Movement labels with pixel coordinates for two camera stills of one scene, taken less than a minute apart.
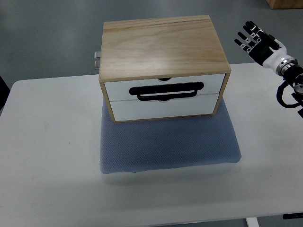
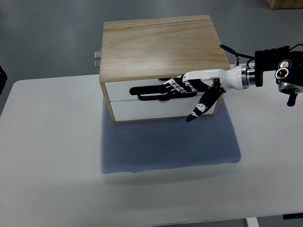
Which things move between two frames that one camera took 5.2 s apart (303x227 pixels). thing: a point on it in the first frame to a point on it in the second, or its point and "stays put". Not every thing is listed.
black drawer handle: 165,91 stays put
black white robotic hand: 268,51 to 211,84
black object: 4,91 to 3,79
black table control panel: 292,215 stays put
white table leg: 252,222 stays put
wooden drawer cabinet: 161,68 stays put
